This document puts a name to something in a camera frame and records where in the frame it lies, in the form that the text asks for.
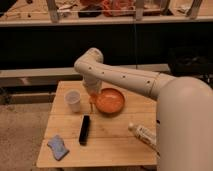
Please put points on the white ceramic cup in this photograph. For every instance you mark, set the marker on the white ceramic cup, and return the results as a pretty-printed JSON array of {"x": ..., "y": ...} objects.
[{"x": 72, "y": 99}]

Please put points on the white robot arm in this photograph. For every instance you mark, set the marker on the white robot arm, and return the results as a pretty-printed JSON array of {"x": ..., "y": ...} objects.
[{"x": 184, "y": 110}]

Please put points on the long metal shelf rail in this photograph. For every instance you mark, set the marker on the long metal shelf rail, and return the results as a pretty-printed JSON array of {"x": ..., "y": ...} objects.
[{"x": 51, "y": 76}]

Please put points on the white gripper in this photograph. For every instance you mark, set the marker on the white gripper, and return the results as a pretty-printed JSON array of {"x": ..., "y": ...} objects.
[{"x": 92, "y": 85}]

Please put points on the wooden slat table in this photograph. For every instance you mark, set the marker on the wooden slat table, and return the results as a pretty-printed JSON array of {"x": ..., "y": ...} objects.
[{"x": 109, "y": 142}]

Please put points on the orange round bowl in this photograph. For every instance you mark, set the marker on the orange round bowl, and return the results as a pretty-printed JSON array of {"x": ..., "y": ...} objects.
[{"x": 110, "y": 101}]

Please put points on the blue sponge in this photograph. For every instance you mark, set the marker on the blue sponge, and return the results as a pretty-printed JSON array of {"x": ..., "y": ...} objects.
[{"x": 56, "y": 144}]

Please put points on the white plastic bottle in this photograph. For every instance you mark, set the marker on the white plastic bottle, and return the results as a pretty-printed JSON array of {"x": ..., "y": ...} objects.
[{"x": 143, "y": 134}]

